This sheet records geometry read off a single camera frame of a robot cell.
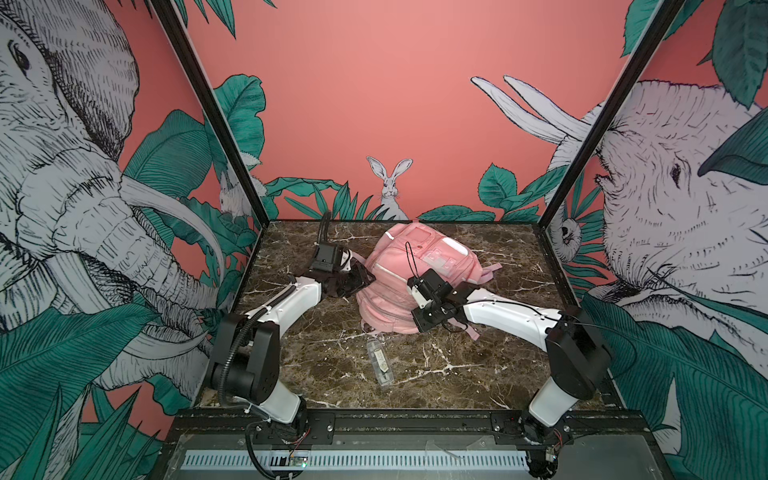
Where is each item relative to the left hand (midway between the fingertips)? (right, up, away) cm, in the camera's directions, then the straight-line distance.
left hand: (374, 275), depth 88 cm
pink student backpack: (+11, +8, +13) cm, 19 cm away
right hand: (+12, -12, -2) cm, 17 cm away
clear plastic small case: (+2, -24, -4) cm, 25 cm away
